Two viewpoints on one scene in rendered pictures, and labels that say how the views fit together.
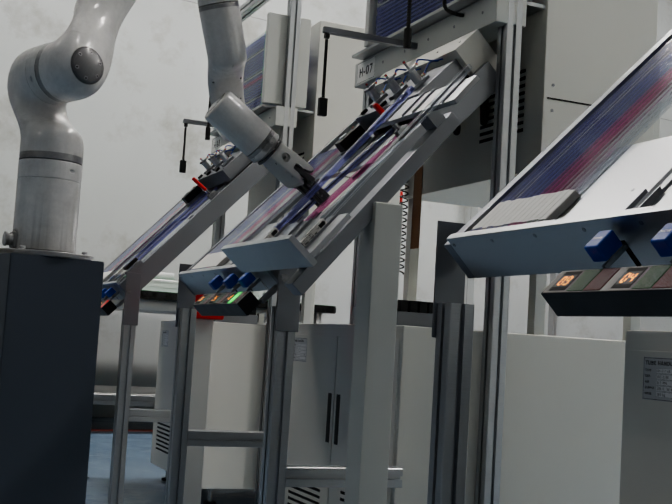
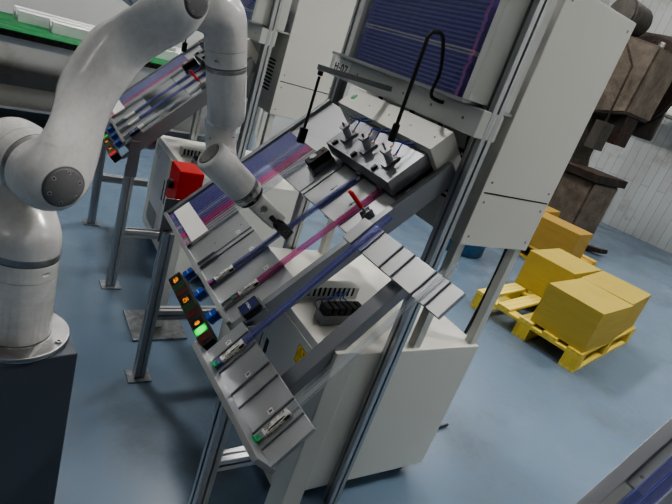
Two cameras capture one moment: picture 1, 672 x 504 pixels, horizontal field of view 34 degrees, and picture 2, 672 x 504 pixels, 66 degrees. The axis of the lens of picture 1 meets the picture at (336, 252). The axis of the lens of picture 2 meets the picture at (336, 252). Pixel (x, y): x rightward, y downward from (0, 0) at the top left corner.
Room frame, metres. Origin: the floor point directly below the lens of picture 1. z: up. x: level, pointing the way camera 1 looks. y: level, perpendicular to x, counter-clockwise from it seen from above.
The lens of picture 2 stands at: (1.12, 0.24, 1.41)
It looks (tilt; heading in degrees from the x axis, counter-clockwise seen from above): 21 degrees down; 346
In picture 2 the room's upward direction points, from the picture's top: 19 degrees clockwise
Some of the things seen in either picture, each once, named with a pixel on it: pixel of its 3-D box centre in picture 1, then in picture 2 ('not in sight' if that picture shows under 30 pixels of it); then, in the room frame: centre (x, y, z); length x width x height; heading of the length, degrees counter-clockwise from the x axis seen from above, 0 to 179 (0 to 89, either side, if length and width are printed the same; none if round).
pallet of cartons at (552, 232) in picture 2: not in sight; (536, 230); (6.25, -3.21, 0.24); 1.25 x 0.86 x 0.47; 35
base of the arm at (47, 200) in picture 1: (46, 210); (20, 295); (2.09, 0.56, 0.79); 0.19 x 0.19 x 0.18
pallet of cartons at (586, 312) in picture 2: not in sight; (565, 300); (4.32, -2.40, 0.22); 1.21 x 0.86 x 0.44; 123
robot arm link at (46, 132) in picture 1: (47, 104); (22, 188); (2.11, 0.58, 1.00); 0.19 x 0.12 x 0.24; 45
